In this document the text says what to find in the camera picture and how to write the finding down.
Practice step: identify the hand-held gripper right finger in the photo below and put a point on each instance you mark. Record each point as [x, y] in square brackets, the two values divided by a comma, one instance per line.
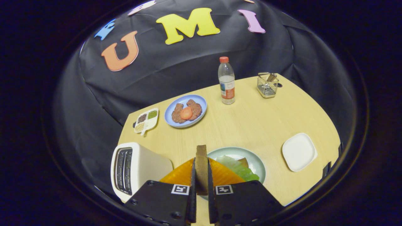
[211, 207]

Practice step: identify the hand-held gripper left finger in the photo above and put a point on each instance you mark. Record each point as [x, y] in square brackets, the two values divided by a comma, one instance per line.
[193, 207]

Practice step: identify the brown toast bread slice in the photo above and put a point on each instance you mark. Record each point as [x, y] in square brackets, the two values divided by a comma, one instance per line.
[243, 162]
[201, 169]

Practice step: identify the green lettuce leaf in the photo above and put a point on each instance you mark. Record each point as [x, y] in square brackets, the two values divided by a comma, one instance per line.
[241, 171]

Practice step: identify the pale green round plate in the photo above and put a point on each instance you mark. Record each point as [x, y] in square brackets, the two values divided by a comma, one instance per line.
[235, 152]

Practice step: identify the white toaster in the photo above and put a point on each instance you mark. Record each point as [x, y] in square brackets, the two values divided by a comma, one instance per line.
[147, 166]

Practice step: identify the white divided spice tray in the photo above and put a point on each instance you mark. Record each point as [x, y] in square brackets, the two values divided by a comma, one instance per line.
[154, 124]

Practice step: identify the brown meat patty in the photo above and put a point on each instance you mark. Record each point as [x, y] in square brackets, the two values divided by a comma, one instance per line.
[196, 108]
[176, 116]

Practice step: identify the red tomato slice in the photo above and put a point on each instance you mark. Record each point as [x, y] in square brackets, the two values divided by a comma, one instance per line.
[186, 113]

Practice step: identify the small white square plate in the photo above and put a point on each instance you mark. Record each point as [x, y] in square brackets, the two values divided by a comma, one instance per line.
[298, 152]

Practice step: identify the blue round plate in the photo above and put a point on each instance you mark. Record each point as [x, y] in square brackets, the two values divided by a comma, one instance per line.
[201, 101]

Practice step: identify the clear plastic water bottle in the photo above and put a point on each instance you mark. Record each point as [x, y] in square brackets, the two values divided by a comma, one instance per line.
[226, 91]

